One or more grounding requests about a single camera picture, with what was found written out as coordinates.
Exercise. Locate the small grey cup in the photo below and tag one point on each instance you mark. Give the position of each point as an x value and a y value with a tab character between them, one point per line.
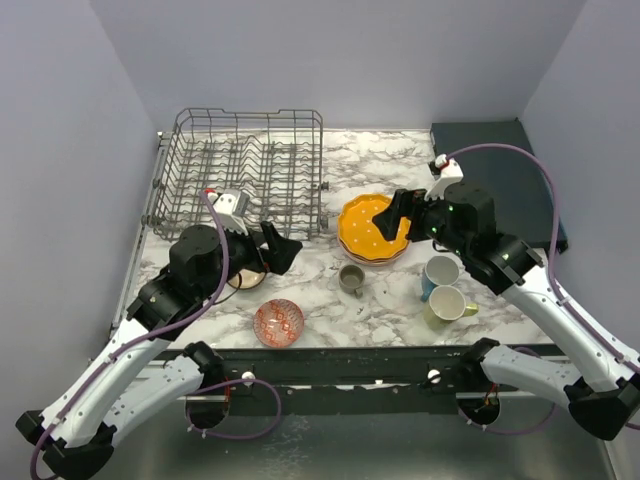
351	280

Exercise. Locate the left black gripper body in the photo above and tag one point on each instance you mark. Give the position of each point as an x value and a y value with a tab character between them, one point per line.
243	253

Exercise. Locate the grey wire dish rack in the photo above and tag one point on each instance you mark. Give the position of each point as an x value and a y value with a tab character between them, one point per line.
275	157

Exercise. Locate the dark brown cream bowl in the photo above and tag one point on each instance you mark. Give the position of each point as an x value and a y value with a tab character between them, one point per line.
246	280

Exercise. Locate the red patterned bowl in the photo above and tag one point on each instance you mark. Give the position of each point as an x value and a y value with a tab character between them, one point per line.
278	323

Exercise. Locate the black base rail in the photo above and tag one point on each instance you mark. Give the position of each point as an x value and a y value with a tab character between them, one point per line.
350	381

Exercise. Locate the blue floral mug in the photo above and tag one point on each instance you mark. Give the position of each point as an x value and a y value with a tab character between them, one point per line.
440	270

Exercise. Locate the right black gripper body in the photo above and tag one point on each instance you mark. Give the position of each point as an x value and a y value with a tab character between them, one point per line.
428	219

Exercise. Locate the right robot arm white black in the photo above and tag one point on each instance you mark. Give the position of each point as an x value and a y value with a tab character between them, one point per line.
599	389

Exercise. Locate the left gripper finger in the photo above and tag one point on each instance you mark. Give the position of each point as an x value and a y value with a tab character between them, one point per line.
281	254
273	240

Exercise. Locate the yellow green mug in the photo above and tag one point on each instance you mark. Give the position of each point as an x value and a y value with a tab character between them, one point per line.
446	305

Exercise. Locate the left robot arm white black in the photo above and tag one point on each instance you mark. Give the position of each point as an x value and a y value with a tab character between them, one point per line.
76	435

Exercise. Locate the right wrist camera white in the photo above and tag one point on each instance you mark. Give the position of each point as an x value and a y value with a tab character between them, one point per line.
445	172

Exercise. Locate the orange polka dot plate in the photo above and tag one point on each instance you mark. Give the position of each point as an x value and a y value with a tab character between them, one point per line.
356	230

